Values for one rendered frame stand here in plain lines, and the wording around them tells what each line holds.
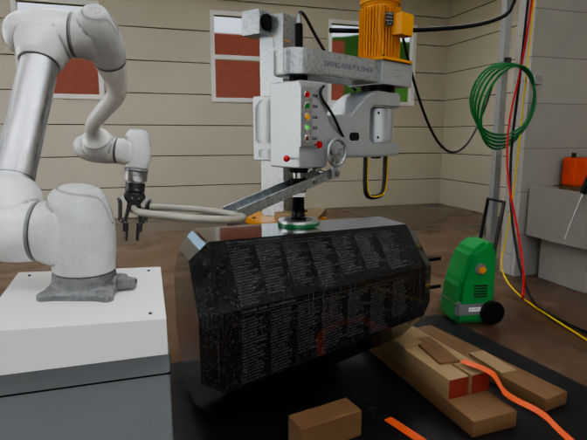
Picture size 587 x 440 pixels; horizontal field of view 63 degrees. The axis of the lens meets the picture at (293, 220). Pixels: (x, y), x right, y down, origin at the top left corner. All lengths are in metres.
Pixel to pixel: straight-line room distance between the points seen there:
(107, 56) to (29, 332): 0.84
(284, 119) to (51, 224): 1.42
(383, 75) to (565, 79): 2.62
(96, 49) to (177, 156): 6.69
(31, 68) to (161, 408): 0.98
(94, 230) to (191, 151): 7.04
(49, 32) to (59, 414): 1.02
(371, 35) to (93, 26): 1.77
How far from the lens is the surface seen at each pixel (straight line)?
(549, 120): 5.03
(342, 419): 2.21
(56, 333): 1.19
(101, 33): 1.57
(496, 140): 4.58
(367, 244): 2.39
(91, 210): 1.26
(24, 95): 1.52
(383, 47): 2.93
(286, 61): 2.39
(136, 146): 1.99
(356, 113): 2.67
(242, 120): 8.38
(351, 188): 9.05
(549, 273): 4.99
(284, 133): 2.41
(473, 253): 3.56
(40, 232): 1.29
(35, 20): 1.64
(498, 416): 2.45
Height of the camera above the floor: 1.30
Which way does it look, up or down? 10 degrees down
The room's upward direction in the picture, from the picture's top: straight up
